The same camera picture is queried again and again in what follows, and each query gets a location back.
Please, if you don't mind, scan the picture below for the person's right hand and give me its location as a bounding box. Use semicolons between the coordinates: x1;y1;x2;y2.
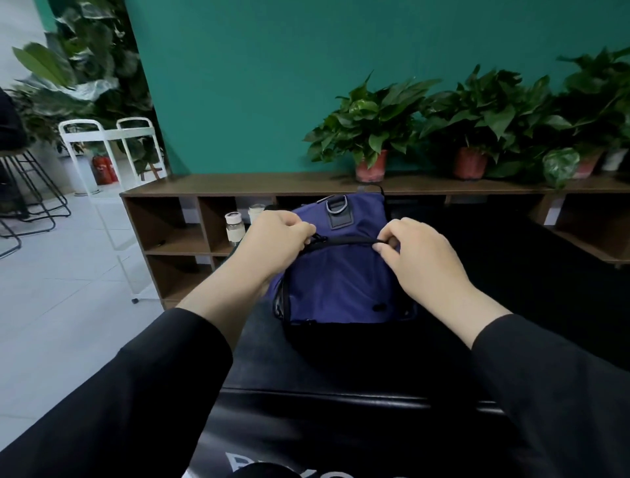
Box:
372;217;484;316

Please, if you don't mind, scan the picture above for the person's left hand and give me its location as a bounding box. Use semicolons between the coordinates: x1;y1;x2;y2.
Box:
231;209;318;287

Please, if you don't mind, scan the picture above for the navy blue bag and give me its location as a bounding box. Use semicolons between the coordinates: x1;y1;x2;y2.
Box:
268;190;419;343

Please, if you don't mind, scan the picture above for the person's right forearm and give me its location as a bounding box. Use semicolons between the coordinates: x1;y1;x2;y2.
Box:
438;286;630;478

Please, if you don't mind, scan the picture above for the person's left forearm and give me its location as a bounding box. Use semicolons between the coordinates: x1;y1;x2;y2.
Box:
0;261;272;478

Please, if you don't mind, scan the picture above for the small white-lidded jar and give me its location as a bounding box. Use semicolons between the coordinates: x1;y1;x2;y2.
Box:
224;211;247;244

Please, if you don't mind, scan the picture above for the wooden shelf cabinet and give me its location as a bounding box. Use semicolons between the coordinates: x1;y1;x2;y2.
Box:
120;172;630;311

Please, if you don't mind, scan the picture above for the black leather bench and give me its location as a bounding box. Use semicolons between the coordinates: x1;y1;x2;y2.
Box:
182;197;630;478

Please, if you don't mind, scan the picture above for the green plant in red pot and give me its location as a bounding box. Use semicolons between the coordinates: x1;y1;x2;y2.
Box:
303;74;442;185
418;64;557;181

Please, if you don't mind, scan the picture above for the red bottle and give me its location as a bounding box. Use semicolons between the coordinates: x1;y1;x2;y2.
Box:
91;152;119;186

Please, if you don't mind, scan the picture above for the white wheeled cart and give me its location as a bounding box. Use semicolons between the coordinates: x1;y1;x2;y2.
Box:
57;116;169;305

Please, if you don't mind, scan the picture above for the green plant in white pot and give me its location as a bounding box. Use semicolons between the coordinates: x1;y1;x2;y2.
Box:
536;47;630;188

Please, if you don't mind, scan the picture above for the wooden top black stool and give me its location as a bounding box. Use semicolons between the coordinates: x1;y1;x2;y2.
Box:
0;146;72;260

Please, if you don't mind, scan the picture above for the white metal rack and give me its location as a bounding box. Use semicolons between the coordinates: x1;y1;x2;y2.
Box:
10;0;159;149

